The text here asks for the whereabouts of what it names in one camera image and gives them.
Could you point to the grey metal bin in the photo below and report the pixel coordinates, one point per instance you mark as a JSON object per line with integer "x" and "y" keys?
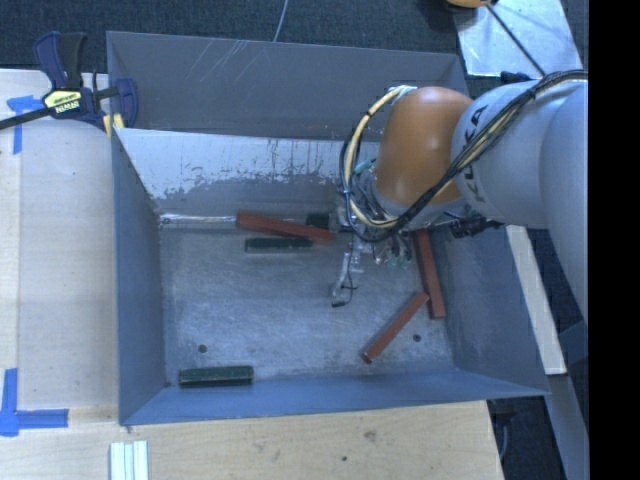
{"x": 280, "y": 308}

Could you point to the dark green flat block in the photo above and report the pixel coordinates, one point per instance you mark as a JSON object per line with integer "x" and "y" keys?
{"x": 216, "y": 375}
{"x": 318, "y": 219}
{"x": 277, "y": 245}

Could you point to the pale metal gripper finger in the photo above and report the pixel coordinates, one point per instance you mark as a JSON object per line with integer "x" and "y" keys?
{"x": 357, "y": 271}
{"x": 340, "y": 283}

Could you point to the red-brown flat block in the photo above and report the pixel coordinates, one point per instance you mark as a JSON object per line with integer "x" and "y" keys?
{"x": 431, "y": 278}
{"x": 282, "y": 227}
{"x": 396, "y": 326}

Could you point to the black cylinder on white bracket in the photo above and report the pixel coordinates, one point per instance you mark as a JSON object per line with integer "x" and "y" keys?
{"x": 472, "y": 227}

